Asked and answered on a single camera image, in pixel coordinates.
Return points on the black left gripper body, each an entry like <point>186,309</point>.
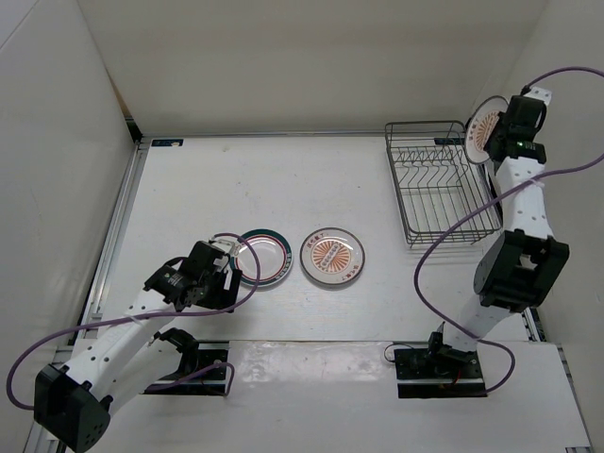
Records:
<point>213,294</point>

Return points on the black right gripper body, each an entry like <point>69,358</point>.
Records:
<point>496,132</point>

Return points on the orange patterned plate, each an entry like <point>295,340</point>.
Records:
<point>480,127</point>
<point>332,257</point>

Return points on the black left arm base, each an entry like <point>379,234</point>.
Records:
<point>212,383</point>

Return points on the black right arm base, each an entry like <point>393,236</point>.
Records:
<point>434,370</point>

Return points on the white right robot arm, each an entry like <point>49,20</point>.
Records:
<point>520,268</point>

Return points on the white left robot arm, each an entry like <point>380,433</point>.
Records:
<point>75,402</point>

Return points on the green rimmed white plate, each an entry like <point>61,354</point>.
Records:
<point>275,257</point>

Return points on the blue label sticker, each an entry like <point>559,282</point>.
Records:
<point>167,142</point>

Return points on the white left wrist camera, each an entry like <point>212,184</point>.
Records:
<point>227,246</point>

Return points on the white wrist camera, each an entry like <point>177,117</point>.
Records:
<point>227,246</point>
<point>537,93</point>

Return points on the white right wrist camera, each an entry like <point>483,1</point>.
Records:
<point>537,93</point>

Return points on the wire dish rack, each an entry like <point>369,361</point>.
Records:
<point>434,182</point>

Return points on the aluminium table edge rail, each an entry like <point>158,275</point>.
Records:
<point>92,309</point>

